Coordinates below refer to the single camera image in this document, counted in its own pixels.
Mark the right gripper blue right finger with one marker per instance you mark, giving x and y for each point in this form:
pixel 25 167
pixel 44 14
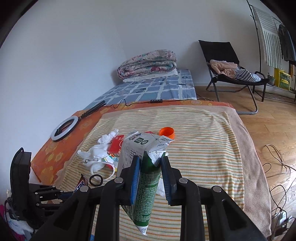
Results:
pixel 173 189

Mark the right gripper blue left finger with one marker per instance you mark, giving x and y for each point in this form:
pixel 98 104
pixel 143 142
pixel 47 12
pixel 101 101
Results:
pixel 130 175

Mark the green white snack wrapper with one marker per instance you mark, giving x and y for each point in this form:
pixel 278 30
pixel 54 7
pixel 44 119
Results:
pixel 150 148

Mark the white plastic bag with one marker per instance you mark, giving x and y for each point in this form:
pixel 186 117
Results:
pixel 97 157

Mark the white knit cloth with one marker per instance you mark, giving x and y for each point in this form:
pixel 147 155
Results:
pixel 18 226

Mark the red medicine box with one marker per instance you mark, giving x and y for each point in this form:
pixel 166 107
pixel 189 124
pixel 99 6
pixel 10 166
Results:
pixel 116 144

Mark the striped yellow towel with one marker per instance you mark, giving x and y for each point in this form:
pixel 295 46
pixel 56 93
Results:
pixel 205 150

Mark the orange floral bedsheet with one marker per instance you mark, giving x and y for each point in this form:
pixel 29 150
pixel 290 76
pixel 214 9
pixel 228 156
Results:
pixel 53 155

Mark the crumpled white tissue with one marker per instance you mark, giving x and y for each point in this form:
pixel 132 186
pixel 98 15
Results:
pixel 107 138

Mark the orange plastic cap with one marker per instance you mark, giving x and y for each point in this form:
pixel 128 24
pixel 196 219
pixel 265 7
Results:
pixel 167 132

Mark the candy bar wrapper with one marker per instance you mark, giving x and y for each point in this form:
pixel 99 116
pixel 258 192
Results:
pixel 82 182

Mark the beige blanket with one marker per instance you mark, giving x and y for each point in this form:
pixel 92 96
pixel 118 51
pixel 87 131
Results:
pixel 257 204

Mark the blue checkered mattress sheet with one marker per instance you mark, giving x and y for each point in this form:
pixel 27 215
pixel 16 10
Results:
pixel 176 87

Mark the white folded sheet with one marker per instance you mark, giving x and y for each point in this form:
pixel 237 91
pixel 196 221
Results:
pixel 151 76

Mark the folded floral quilt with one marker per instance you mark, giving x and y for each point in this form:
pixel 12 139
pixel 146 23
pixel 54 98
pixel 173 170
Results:
pixel 158 61

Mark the pink clothes on chair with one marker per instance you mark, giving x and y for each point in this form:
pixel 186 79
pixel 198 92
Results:
pixel 223 67

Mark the striped shirt on chair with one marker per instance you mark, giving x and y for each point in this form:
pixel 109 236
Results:
pixel 246 76

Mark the black folding chair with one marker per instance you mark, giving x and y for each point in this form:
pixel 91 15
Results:
pixel 223 51

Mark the yellow crate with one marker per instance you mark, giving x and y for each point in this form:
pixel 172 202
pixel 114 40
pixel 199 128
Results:
pixel 282 79

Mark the black clothes rack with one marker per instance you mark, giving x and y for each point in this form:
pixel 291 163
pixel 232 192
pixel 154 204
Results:
pixel 287 66

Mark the dark hanging jacket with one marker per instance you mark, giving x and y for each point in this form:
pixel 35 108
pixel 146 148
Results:
pixel 287 46

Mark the green striped hanging towel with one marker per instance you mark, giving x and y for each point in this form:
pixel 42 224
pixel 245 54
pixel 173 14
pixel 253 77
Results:
pixel 269 37

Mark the white ring light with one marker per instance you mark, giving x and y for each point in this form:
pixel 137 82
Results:
pixel 64 128

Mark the black ring light stand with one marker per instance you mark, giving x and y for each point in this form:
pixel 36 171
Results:
pixel 93 109

